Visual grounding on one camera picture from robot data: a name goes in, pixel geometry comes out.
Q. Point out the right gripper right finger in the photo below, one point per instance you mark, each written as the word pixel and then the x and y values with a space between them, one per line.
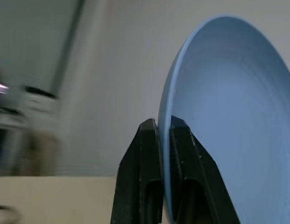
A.
pixel 196 172

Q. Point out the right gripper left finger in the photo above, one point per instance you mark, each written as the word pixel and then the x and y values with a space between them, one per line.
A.
pixel 135 177

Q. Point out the blue plate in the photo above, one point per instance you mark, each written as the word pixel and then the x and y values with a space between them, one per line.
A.
pixel 228 105

